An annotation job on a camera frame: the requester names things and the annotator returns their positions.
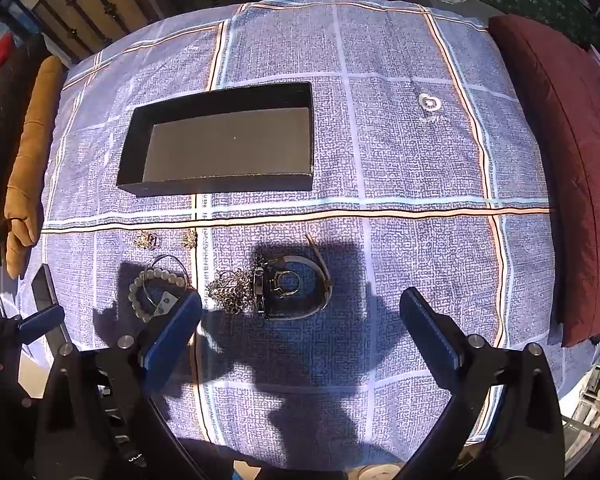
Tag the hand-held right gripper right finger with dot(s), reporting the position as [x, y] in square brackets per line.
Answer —
[430, 335]

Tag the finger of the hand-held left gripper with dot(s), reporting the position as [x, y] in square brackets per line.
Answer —
[41, 323]

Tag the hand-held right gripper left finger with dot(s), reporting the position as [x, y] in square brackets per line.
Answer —
[172, 330]

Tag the thin silver bangle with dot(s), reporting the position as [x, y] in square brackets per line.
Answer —
[166, 257]

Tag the black jewelry box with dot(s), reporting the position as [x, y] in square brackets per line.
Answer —
[220, 145]

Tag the brown jacket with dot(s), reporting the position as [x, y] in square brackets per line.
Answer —
[30, 160]

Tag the blue plaid bedsheet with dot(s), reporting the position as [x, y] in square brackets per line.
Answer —
[380, 160]

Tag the black quilted jacket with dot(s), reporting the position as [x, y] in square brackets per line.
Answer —
[0, 120]

